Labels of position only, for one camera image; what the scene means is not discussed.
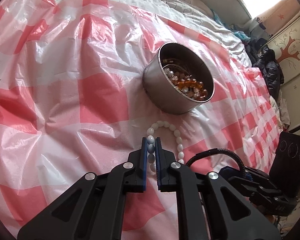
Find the white bead bracelet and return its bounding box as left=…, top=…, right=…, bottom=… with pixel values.
left=146, top=120, right=186, bottom=173

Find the amber bead bracelet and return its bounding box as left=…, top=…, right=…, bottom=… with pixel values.
left=174, top=77, right=209, bottom=99

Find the person's right hand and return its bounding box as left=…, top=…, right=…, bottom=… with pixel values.
left=251, top=203, right=275, bottom=224

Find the round steel tin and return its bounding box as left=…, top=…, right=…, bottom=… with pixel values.
left=142, top=42, right=215, bottom=115

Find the red white checkered plastic sheet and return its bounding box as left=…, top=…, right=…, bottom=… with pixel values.
left=0, top=0, right=280, bottom=235

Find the black puffer jacket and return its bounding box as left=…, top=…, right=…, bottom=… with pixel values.
left=245, top=41, right=284, bottom=101

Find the blue plastic bag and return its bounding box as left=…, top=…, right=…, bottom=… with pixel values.
left=211, top=10, right=251, bottom=44

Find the wardrobe with tree decal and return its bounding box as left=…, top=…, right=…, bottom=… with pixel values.
left=267, top=16, right=300, bottom=134

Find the white striped duvet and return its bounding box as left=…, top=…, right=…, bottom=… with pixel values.
left=55, top=0, right=252, bottom=67

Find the right cartoon curtain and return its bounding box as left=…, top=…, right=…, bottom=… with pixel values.
left=247, top=0, right=300, bottom=41

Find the black camera box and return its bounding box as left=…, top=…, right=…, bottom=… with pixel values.
left=269, top=132, right=300, bottom=198

